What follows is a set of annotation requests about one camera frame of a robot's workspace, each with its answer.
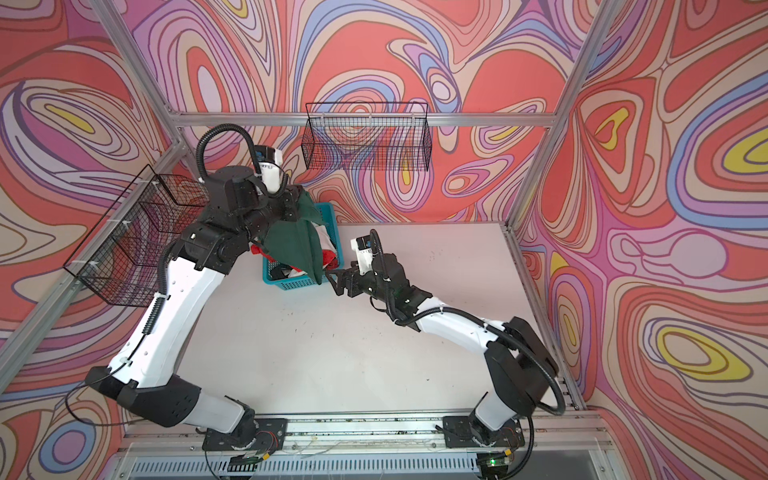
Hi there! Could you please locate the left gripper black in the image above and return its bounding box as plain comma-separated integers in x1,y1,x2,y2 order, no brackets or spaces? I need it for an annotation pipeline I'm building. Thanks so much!
235,181,303,247

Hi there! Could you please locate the green t shirt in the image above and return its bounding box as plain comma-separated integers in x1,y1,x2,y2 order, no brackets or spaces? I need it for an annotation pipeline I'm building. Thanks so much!
261,193,325,284

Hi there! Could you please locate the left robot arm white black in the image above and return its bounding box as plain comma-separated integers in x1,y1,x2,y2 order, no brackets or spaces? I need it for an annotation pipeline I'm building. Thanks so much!
83,123,303,450

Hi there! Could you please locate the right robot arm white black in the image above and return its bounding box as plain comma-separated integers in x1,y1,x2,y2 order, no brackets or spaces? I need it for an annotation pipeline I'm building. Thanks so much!
325,229,567,447

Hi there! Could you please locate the red t shirt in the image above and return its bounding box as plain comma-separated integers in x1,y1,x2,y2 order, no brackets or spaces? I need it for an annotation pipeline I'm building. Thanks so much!
250,244,340,268

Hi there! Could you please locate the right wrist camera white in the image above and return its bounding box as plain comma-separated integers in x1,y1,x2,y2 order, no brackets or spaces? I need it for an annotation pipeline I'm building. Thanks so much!
350,235,374,275

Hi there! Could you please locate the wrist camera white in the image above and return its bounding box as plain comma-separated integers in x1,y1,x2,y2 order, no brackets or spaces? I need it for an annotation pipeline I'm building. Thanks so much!
256,145,285,194
350,235,374,275

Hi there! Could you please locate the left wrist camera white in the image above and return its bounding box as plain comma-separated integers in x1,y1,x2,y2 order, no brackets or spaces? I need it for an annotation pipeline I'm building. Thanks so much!
256,145,285,194

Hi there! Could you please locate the black wire basket back wall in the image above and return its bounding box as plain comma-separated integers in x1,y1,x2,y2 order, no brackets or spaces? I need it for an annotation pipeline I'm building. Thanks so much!
301,101,433,172

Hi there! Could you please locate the black wire basket wall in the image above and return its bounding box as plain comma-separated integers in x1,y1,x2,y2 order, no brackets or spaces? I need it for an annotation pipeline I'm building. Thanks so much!
63,166,208,307
301,101,433,172

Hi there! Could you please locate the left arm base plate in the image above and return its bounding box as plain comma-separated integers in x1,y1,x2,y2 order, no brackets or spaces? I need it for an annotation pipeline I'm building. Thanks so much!
202,417,288,454

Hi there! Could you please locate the black wire basket left wall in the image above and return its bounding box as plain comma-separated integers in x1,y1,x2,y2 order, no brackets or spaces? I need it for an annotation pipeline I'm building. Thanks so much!
63,166,208,307

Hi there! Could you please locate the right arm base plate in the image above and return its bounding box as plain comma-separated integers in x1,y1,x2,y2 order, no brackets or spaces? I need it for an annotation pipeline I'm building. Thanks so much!
436,416,526,450

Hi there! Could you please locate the aluminium mounting rail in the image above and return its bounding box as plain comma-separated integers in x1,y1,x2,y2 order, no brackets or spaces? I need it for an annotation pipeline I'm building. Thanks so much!
103,411,629,479

